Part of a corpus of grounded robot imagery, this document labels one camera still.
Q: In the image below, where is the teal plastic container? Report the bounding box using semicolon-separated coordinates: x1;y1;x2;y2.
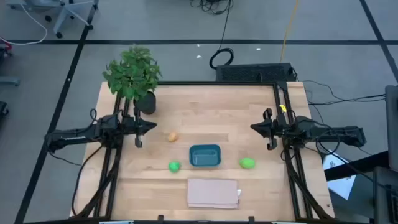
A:
188;144;222;167

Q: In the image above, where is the black metal table frame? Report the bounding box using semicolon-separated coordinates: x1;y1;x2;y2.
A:
70;81;335;220

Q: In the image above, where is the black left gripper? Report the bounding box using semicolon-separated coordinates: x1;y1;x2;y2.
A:
132;107;158;149

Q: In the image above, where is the folded beige cloth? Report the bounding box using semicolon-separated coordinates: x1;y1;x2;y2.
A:
187;178;242;210

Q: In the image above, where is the tangled black cable bundle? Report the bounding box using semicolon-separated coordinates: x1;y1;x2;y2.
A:
190;0;234;16

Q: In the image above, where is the thin black cable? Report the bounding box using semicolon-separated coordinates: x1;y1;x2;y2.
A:
303;79;386;107

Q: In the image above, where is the white paper sheet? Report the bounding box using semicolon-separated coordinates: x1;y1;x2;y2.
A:
323;149;357;200

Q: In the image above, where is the black beam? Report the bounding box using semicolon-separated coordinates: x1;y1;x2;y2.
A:
325;151;389;182

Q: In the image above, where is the dark grey equipment box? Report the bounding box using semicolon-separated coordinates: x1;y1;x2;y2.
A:
373;166;398;224

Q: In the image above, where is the grey office chair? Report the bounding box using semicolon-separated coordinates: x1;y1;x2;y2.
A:
6;0;100;40

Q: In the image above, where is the black computer case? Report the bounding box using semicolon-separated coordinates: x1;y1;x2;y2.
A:
215;62;298;83

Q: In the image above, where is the yellow cable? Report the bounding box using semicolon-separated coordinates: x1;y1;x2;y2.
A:
279;0;300;63

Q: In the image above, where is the white cable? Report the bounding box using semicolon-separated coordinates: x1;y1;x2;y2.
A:
0;2;49;46

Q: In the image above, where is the black coiled cable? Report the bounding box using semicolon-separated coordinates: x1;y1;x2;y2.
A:
209;0;234;70

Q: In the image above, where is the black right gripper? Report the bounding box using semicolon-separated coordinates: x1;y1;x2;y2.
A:
250;107;282;151

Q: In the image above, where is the green potted plant black pot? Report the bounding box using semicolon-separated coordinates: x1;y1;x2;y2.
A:
102;45;163;116

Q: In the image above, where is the light green netted fruit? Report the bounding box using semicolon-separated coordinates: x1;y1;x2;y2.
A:
238;157;256;170

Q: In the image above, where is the grey cabinet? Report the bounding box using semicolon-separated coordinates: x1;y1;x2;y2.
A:
384;85;398;172

